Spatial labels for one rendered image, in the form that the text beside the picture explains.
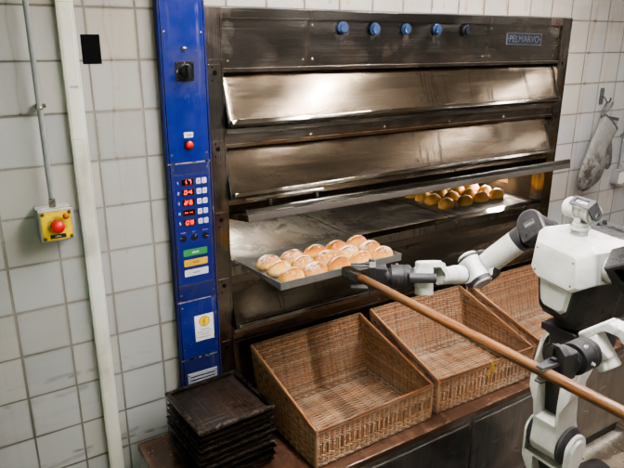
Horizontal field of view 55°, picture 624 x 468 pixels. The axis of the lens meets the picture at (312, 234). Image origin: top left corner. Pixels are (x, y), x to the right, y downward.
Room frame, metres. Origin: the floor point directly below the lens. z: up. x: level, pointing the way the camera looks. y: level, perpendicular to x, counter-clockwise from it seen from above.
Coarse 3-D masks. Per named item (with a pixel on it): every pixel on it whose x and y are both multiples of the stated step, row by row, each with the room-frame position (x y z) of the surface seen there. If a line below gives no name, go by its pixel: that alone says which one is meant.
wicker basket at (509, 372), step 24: (456, 288) 2.72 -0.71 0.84; (384, 312) 2.49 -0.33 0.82; (408, 312) 2.55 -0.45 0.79; (456, 312) 2.68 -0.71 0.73; (480, 312) 2.60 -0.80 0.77; (384, 336) 2.36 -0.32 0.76; (408, 336) 2.51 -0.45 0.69; (432, 336) 2.58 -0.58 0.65; (504, 336) 2.47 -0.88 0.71; (432, 360) 2.47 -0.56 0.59; (456, 360) 2.47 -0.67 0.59; (480, 360) 2.47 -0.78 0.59; (504, 360) 2.25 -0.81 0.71; (456, 384) 2.11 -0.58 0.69; (480, 384) 2.26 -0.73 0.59; (504, 384) 2.26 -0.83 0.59; (432, 408) 2.08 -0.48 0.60
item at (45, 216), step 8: (40, 208) 1.75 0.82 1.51; (48, 208) 1.75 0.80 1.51; (56, 208) 1.75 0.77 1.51; (64, 208) 1.76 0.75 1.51; (40, 216) 1.72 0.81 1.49; (48, 216) 1.73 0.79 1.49; (56, 216) 1.74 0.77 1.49; (72, 216) 1.77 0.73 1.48; (40, 224) 1.72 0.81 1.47; (48, 224) 1.73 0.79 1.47; (72, 224) 1.77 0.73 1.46; (40, 232) 1.72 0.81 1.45; (48, 232) 1.73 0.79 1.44; (64, 232) 1.75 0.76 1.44; (72, 232) 1.76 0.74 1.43; (40, 240) 1.73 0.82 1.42; (48, 240) 1.72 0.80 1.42; (56, 240) 1.74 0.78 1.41
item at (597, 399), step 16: (384, 288) 1.86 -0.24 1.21; (416, 304) 1.73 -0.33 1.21; (448, 320) 1.62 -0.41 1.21; (464, 336) 1.56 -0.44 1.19; (480, 336) 1.52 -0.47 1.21; (496, 352) 1.46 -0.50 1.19; (512, 352) 1.43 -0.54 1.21; (528, 368) 1.37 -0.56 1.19; (560, 384) 1.30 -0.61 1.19; (576, 384) 1.27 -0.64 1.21; (592, 400) 1.23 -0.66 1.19; (608, 400) 1.21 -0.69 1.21
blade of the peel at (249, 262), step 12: (324, 240) 2.43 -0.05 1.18; (276, 252) 2.28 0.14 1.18; (396, 252) 2.23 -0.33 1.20; (240, 264) 2.15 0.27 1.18; (252, 264) 2.15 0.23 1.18; (264, 276) 2.00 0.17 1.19; (312, 276) 1.98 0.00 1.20; (324, 276) 2.00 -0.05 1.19; (336, 276) 2.03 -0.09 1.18; (288, 288) 1.92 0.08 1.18
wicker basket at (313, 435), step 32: (352, 320) 2.38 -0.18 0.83; (256, 352) 2.08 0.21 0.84; (288, 352) 2.19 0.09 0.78; (320, 352) 2.27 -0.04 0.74; (352, 352) 2.34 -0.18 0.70; (384, 352) 2.27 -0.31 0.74; (256, 384) 2.08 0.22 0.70; (288, 384) 2.15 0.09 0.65; (320, 384) 2.22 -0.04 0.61; (352, 384) 2.26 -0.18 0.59; (384, 384) 2.25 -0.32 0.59; (416, 384) 2.10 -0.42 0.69; (288, 416) 1.88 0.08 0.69; (320, 416) 2.03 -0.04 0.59; (352, 416) 1.82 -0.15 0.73; (384, 416) 1.90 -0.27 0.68; (416, 416) 1.99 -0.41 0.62; (320, 448) 1.75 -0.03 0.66; (352, 448) 1.82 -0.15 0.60
